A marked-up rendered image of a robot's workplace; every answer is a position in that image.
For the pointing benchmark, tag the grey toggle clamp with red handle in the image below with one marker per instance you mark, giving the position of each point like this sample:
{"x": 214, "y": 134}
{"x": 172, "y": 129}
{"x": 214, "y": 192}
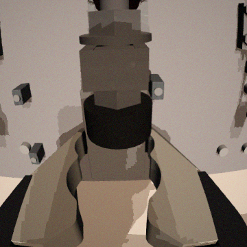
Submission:
{"x": 242, "y": 26}

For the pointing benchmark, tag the grey fixture plate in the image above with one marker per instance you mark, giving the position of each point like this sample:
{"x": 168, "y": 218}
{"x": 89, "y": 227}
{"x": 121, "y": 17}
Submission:
{"x": 193, "y": 50}

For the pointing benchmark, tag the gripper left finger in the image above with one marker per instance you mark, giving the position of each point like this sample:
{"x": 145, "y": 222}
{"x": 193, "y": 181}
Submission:
{"x": 43, "y": 210}

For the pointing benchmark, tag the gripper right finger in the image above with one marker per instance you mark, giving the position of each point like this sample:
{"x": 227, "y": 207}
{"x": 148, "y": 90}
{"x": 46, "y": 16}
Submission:
{"x": 188, "y": 209}

